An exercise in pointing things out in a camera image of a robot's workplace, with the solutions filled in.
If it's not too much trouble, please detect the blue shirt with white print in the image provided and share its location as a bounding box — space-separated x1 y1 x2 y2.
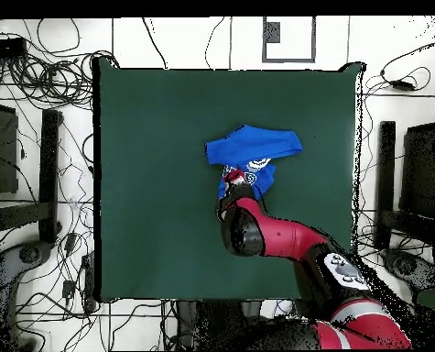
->
203 123 305 202

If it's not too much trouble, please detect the dark flat box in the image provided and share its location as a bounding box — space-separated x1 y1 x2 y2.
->
399 122 435 222
0 101 19 194

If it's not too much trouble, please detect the dark green table cloth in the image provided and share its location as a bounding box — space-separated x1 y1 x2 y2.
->
91 56 367 304

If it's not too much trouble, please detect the black stand bar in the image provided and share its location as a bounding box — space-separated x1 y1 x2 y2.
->
38 108 63 244
373 120 397 251

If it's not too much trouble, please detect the black power adaptor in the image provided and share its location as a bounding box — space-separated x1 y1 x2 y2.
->
387 79 417 92

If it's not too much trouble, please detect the black office chair base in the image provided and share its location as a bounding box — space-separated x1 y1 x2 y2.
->
380 247 435 296
0 239 54 352

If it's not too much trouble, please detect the black device with ports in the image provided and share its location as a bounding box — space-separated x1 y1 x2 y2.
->
0 36 28 61

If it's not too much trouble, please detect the black cable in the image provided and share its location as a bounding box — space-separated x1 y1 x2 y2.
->
141 16 168 70
204 16 226 70

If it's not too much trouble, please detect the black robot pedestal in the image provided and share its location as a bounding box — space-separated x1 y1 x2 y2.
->
175 298 277 351

